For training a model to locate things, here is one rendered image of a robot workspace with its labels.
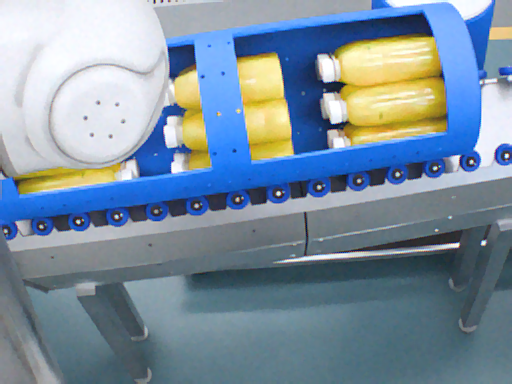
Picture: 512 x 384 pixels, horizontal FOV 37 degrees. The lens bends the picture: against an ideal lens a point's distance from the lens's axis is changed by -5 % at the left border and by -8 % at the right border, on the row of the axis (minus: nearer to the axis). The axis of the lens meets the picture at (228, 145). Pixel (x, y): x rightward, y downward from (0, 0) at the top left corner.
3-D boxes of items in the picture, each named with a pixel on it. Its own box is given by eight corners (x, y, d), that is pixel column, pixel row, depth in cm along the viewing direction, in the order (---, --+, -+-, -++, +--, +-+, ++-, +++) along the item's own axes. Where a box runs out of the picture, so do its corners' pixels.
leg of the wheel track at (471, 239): (468, 290, 234) (505, 179, 184) (450, 293, 235) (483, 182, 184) (464, 273, 238) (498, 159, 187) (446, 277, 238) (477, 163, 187)
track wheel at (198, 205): (180, 198, 149) (181, 194, 151) (188, 220, 150) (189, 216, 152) (204, 191, 149) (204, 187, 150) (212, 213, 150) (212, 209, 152)
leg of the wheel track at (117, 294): (149, 341, 237) (95, 242, 187) (130, 343, 238) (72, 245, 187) (148, 324, 241) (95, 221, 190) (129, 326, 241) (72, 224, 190)
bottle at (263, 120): (284, 100, 144) (174, 117, 145) (285, 94, 137) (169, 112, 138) (291, 141, 144) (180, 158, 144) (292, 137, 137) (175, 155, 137)
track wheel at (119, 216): (101, 209, 149) (102, 205, 151) (109, 231, 151) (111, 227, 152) (123, 202, 149) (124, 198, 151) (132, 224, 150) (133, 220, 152)
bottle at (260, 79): (283, 97, 143) (172, 114, 144) (277, 56, 143) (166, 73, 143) (285, 98, 136) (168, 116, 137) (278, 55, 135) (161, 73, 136)
